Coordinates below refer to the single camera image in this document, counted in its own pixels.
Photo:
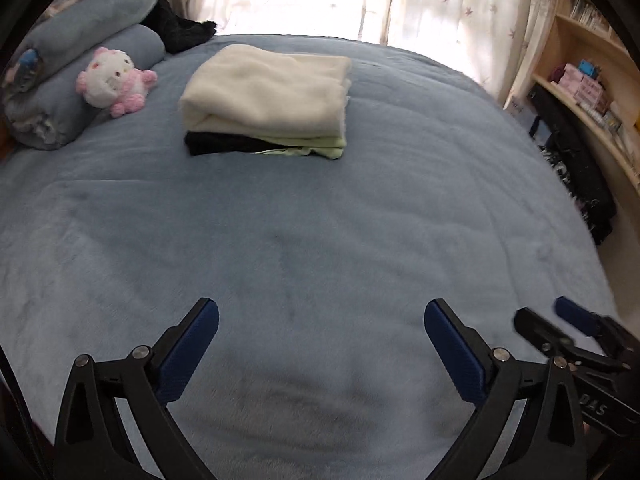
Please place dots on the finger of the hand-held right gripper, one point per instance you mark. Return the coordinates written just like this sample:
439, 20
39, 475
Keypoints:
575, 312
537, 327

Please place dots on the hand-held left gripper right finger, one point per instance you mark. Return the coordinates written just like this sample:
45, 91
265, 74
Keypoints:
452, 350

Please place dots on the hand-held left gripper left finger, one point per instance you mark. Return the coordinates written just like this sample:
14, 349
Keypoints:
192, 345

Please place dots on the white fluffy cardigan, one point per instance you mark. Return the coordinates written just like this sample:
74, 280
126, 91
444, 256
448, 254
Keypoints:
265, 90

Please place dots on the blue fleece bed blanket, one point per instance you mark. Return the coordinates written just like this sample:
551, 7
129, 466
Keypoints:
300, 260

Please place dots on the black white patterned cloth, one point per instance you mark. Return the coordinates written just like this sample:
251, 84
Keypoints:
560, 165

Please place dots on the black bag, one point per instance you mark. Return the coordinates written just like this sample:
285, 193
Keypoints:
575, 160

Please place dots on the pile of leaning books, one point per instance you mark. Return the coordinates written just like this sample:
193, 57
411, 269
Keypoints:
620, 125

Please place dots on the black folded garment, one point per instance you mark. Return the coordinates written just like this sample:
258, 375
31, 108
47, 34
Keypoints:
220, 144

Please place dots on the white blue cardboard box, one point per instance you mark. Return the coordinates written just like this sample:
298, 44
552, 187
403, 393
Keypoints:
517, 107

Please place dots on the stack of pink boxes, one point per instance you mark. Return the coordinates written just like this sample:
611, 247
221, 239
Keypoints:
582, 87

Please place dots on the light green garment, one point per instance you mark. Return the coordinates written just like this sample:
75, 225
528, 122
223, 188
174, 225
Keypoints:
320, 145

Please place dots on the wooden bookshelf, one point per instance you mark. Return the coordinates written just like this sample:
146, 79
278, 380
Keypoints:
555, 45

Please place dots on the pink white cat plush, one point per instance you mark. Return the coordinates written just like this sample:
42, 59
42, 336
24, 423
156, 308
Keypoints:
107, 77

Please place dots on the blue grey pillows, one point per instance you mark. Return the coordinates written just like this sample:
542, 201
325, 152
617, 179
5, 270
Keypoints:
60, 95

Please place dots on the row of shelf books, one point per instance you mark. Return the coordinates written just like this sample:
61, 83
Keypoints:
587, 12

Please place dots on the black crumpled garment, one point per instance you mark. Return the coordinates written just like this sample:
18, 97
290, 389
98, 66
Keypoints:
175, 30

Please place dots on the rolled blue blanket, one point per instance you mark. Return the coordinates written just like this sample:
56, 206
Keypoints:
100, 5

